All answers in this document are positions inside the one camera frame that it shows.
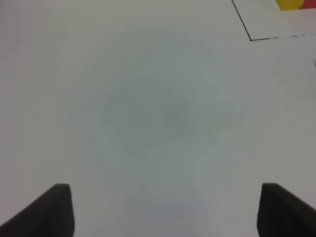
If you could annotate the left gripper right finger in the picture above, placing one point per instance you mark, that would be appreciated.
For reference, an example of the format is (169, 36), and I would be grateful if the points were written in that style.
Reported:
(282, 214)

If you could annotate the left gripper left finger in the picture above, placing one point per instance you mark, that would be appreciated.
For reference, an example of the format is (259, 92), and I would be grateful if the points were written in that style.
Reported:
(50, 215)

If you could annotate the template red block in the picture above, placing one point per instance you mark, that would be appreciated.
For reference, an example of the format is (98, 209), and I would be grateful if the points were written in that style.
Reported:
(309, 4)

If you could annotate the template yellow block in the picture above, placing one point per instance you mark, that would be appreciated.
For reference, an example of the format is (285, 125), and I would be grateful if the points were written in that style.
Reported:
(289, 4)

